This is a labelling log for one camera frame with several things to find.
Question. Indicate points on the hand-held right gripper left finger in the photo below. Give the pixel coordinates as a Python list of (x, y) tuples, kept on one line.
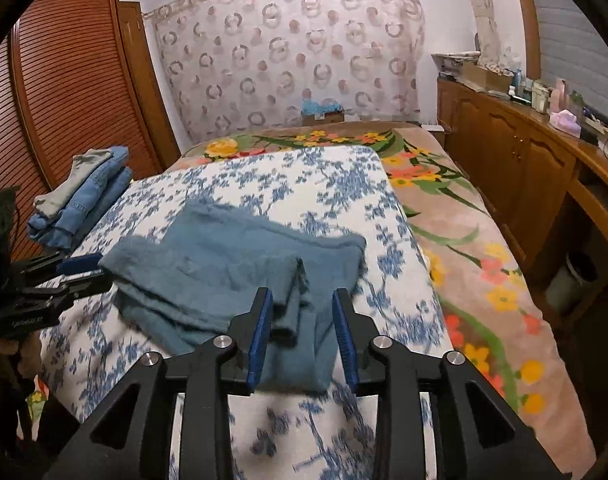
[(258, 340)]

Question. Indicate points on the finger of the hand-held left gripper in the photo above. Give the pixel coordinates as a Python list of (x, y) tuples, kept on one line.
[(89, 282), (81, 262)]

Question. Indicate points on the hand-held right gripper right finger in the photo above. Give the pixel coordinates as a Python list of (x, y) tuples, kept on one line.
[(345, 340)]

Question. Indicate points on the teal pants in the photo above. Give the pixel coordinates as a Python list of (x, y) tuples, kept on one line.
[(224, 270)]

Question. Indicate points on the folded grey-green pants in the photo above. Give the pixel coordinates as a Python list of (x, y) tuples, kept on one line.
[(79, 175)]

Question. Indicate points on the person's left hand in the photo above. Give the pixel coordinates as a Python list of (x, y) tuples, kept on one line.
[(14, 355)]

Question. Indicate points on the folded blue jeans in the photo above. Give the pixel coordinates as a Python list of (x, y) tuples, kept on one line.
[(89, 200)]

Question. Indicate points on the flower-patterned blanket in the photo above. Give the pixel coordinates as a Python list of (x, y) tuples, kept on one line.
[(459, 240)]

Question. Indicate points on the blue floral white cloth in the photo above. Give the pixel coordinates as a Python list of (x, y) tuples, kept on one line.
[(309, 185)]

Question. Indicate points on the wooden louvered wardrobe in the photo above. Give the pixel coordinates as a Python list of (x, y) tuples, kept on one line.
[(69, 85)]

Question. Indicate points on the small cardboard box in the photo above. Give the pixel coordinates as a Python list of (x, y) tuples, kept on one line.
[(326, 117)]

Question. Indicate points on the small white device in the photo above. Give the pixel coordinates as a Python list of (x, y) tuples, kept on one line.
[(432, 126)]

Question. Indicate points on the grey trash bin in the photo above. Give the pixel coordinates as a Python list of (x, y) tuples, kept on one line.
[(571, 282)]

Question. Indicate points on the wooden sideboard cabinet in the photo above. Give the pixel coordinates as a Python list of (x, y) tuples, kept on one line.
[(514, 170)]

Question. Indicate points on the circle-patterned curtain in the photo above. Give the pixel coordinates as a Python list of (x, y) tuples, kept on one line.
[(284, 50)]

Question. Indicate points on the open cardboard box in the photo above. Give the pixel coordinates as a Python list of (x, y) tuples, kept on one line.
[(484, 77)]

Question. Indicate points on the stack of newspapers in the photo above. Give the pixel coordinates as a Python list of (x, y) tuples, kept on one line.
[(454, 62)]

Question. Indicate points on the pink tissue pack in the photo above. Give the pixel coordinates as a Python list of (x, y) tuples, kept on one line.
[(565, 120)]

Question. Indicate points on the row of toiletry bottles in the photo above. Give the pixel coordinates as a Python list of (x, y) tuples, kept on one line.
[(534, 92)]

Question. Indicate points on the small black box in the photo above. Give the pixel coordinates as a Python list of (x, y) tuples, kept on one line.
[(590, 135)]

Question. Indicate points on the pink bottle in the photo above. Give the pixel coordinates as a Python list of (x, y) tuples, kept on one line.
[(559, 95)]

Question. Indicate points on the green bottle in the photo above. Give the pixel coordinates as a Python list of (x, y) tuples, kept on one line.
[(576, 104)]

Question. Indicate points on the beige tied curtain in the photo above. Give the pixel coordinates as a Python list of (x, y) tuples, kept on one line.
[(489, 10)]

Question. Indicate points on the grey window blind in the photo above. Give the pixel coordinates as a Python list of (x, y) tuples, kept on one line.
[(574, 35)]

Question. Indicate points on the wooden window frame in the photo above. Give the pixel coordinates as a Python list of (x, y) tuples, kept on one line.
[(526, 15)]

